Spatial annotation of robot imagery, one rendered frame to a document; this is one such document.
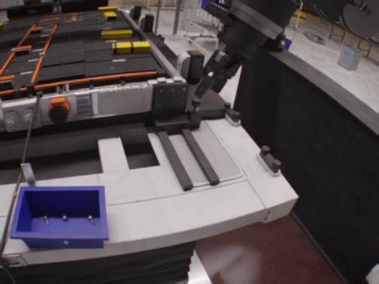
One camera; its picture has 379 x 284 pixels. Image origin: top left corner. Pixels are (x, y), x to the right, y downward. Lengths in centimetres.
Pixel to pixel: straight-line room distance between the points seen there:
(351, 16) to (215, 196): 58
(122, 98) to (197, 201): 40
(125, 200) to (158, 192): 9
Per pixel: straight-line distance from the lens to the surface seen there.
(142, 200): 73
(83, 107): 89
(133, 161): 93
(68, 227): 68
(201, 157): 85
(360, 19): 54
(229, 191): 79
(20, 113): 91
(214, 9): 51
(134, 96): 91
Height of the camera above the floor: 139
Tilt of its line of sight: 37 degrees down
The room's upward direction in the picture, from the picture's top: 10 degrees clockwise
